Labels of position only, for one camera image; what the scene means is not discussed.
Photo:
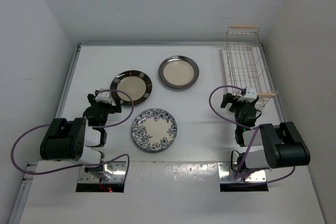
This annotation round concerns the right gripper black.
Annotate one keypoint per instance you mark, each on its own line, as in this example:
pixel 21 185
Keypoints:
pixel 229 98

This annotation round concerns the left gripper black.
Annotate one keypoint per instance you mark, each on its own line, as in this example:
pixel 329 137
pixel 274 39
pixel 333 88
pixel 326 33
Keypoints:
pixel 117 108

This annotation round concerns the dark striped rim plate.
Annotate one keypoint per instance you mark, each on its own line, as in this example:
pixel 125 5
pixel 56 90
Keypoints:
pixel 136 84

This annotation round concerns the blue floral white plate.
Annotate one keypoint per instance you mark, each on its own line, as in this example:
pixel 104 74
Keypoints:
pixel 154 130

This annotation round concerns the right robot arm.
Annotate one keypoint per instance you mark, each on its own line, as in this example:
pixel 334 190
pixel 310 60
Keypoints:
pixel 268 145

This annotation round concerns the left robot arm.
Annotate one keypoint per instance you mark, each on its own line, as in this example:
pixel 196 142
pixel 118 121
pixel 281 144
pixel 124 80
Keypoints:
pixel 74 140

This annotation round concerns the grey rimmed beige plate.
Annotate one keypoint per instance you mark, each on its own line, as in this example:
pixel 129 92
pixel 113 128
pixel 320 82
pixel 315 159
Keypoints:
pixel 178 72

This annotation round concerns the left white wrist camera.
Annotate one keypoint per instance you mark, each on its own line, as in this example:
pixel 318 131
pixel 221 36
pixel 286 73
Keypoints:
pixel 104 97

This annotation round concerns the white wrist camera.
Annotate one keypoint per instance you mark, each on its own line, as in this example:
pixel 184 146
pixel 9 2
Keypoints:
pixel 249 94
pixel 104 97

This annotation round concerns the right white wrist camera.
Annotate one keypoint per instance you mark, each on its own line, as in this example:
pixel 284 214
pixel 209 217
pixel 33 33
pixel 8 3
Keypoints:
pixel 249 94

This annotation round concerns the white wire dish rack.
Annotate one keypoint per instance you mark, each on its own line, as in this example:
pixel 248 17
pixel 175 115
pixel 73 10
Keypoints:
pixel 248 35

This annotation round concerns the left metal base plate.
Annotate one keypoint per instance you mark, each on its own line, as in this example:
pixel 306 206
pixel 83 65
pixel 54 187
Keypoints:
pixel 112 173

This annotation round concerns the metal base plate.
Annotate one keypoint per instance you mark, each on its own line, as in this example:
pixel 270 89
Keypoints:
pixel 112 173
pixel 226 175

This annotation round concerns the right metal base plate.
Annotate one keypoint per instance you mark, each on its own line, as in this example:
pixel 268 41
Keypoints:
pixel 226 175

